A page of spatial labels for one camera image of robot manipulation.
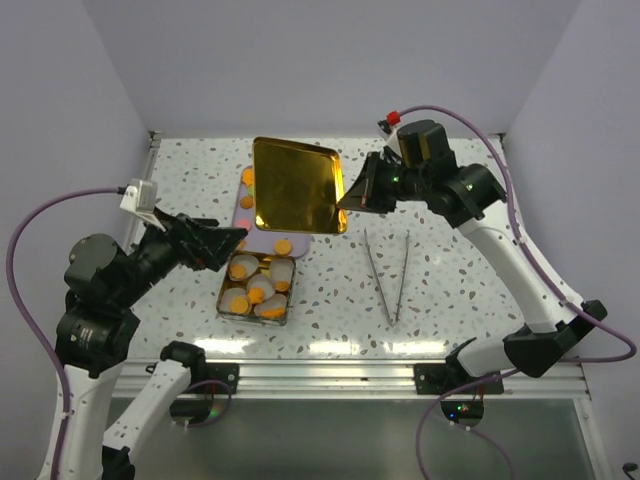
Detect orange fish cookie top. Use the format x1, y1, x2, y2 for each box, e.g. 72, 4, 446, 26
242, 169, 254, 186

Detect aluminium front rail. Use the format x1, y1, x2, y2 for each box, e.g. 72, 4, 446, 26
107, 356, 586, 401

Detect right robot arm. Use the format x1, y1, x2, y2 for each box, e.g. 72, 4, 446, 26
337, 150, 593, 393

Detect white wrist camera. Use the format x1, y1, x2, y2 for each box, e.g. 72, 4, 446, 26
119, 179, 157, 224
378, 111, 401, 154

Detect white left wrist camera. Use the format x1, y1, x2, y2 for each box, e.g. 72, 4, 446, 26
119, 179, 157, 224

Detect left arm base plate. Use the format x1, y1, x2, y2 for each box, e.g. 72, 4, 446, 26
197, 362, 240, 395

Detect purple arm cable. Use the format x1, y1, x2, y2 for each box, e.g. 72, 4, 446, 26
5, 187, 126, 480
399, 104, 638, 480

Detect round dotted cracker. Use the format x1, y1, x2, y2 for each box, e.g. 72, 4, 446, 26
274, 239, 292, 255
229, 296, 251, 315

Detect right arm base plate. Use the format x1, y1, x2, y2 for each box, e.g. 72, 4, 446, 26
413, 363, 500, 396

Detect orange fish cookie bottom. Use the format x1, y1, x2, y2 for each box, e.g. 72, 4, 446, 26
247, 287, 265, 304

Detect white paper cup top-left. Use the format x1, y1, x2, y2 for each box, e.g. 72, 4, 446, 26
228, 254, 260, 281

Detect lilac plastic tray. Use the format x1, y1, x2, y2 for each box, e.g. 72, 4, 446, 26
232, 166, 311, 258

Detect white paper cup bottom-right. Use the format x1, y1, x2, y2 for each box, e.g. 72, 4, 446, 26
254, 294, 288, 319

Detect pink round cookie left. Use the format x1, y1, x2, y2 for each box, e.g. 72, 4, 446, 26
236, 219, 252, 230

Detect white paper cup top-right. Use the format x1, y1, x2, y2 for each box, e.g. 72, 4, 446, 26
269, 258, 294, 289

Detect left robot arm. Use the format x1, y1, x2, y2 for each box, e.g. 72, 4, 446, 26
39, 210, 248, 479

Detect white paper cup bottom-left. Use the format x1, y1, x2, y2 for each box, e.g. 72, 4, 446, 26
218, 288, 248, 314

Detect orange flower cookie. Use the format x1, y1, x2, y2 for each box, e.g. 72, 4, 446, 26
228, 264, 248, 281

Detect white paper cup centre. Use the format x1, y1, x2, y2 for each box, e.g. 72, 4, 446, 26
246, 274, 276, 301

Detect round dotted cracker bottom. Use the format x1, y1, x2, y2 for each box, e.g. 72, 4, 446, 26
274, 239, 292, 255

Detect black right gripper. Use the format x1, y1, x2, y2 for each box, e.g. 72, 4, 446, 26
339, 150, 430, 214

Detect orange fish cookie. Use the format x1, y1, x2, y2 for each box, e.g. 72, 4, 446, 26
242, 169, 254, 186
260, 307, 286, 319
247, 287, 265, 304

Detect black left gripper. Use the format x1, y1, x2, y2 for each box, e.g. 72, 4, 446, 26
112, 203, 247, 306

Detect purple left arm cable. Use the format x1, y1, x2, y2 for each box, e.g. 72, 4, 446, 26
5, 187, 126, 480

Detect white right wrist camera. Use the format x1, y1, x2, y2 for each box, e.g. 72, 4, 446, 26
378, 111, 401, 154

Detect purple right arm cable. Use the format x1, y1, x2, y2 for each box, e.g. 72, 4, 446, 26
399, 104, 638, 480

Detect gold tin lid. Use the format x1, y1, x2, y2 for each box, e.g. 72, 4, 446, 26
252, 136, 348, 235

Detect metal tongs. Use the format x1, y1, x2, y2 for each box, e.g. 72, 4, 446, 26
364, 230, 410, 328

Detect gold cookie tin box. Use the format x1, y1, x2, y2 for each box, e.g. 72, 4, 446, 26
216, 252, 296, 326

